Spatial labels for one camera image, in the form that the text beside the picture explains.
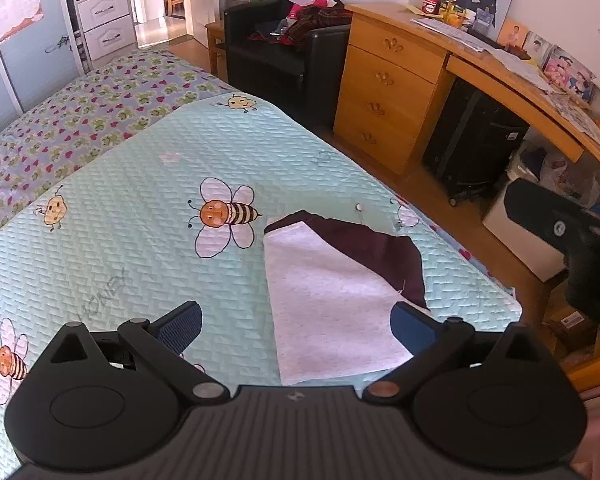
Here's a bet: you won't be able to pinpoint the grey and maroon sweatshirt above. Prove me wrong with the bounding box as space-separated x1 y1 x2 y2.
263 210 428 386

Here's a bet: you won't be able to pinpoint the white storage bin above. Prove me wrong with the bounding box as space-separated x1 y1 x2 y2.
482 148 600 283

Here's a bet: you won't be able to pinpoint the teal bee-pattern bedspread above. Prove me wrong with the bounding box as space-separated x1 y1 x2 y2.
0 51 522 479

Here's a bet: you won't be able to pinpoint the small framed photos on desk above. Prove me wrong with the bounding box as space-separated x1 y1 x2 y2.
498 18 600 120

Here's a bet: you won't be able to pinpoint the wooden dresser desk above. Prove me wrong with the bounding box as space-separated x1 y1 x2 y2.
332 1 600 183

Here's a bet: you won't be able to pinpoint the small wooden side table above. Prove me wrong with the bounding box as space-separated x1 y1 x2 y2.
206 20 225 76

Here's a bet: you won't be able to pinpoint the blue sliding-door wardrobe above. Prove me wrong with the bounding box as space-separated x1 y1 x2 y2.
0 0 81 132

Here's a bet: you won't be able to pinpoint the white drawer cabinet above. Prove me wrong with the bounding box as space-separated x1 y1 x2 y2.
76 0 137 68

